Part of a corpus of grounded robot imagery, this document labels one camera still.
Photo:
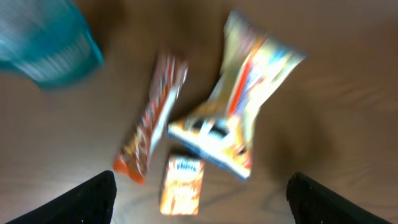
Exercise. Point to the small orange juice carton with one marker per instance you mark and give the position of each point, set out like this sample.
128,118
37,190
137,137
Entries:
182,182

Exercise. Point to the teal mouthwash bottle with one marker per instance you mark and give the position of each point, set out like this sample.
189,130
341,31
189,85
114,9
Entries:
47,41

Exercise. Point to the yellow snack bag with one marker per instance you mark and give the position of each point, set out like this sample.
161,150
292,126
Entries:
221,129

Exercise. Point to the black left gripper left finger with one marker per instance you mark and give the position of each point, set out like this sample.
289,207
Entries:
91,202

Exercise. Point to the orange red snack bar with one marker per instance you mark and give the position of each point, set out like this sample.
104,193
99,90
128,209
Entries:
134,155

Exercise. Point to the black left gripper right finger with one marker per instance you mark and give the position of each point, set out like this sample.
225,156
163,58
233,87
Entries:
313,203

